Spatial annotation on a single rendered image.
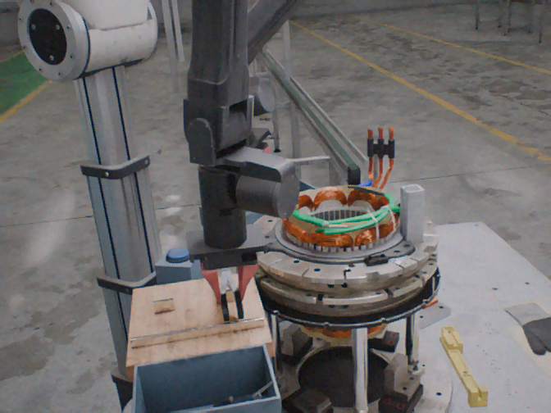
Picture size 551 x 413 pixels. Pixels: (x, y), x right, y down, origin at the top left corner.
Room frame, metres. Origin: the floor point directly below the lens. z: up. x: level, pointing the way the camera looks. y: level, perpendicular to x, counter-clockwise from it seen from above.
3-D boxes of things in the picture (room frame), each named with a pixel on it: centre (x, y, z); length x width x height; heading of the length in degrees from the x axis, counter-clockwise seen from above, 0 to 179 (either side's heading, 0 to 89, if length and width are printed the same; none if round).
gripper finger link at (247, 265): (0.71, 0.07, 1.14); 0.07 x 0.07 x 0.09; 10
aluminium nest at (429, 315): (1.13, -0.30, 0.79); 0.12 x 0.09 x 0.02; 31
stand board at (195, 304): (0.73, 0.13, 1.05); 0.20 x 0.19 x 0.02; 9
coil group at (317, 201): (0.98, -0.10, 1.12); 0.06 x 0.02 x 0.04; 102
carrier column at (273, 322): (0.89, 0.02, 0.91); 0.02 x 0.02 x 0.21
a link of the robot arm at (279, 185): (0.69, 0.03, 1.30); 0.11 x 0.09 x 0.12; 59
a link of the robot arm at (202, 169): (0.70, 0.06, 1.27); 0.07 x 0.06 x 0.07; 59
